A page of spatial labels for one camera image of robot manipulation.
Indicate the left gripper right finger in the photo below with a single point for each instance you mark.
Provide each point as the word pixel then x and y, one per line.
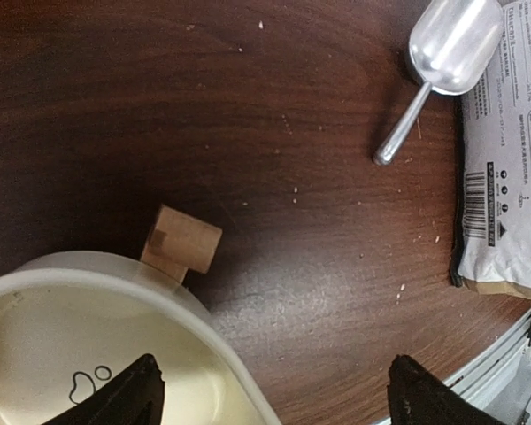
pixel 415 396

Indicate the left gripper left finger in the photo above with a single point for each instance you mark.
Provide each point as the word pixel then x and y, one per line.
pixel 135 396

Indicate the cream pet bowl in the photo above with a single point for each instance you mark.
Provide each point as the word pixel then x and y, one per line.
pixel 71 321

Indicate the dog food bag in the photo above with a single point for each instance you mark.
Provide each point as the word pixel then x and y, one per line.
pixel 492 245

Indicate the metal scoop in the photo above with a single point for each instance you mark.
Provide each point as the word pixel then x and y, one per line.
pixel 449 49

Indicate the front aluminium rail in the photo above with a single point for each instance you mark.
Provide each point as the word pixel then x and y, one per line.
pixel 498 381

